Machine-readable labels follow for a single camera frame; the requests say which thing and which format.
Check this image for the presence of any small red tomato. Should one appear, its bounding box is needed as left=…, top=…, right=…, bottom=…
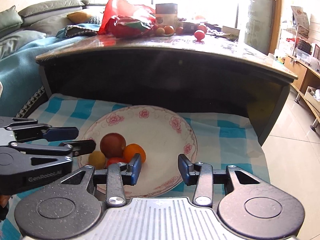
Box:
left=106, top=157, right=127, bottom=167

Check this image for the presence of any blue checkered cloth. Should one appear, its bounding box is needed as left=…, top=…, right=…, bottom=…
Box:
left=0, top=93, right=271, bottom=240

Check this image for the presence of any grey green sofa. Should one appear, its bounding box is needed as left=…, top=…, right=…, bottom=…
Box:
left=1, top=0, right=105, bottom=59

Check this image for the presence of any red plastic bag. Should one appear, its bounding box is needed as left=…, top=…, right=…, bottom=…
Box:
left=98, top=0, right=156, bottom=35

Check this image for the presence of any grey box on table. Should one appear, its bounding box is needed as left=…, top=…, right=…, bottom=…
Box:
left=155, top=3, right=177, bottom=28

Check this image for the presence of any dark coffee table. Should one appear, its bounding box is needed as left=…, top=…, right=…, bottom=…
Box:
left=36, top=35, right=296, bottom=144

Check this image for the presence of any dark red plum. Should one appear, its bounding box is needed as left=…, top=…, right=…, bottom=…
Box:
left=100, top=133, right=126, bottom=159

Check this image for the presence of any orange mandarin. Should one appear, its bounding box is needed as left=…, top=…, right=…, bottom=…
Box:
left=123, top=144, right=146, bottom=163

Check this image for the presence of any yellow cushion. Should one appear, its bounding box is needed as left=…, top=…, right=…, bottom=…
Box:
left=67, top=10, right=94, bottom=24

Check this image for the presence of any red snack package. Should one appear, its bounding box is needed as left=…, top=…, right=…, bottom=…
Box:
left=104, top=15, right=155, bottom=38

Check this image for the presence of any small yellow fruit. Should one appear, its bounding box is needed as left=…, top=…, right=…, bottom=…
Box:
left=88, top=151, right=106, bottom=170

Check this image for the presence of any orange fruit on table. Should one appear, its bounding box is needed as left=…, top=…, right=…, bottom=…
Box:
left=164, top=25, right=175, bottom=35

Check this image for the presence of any red tomato on table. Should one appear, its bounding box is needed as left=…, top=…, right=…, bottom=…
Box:
left=194, top=30, right=206, bottom=41

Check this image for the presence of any red fruit behind tomato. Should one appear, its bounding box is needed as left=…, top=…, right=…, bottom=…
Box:
left=197, top=24, right=207, bottom=34

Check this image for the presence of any wooden tv cabinet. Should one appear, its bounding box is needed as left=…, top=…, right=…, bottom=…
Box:
left=284, top=55, right=319, bottom=132

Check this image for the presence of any teal blanket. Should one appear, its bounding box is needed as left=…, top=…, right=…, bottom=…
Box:
left=1, top=23, right=100, bottom=117

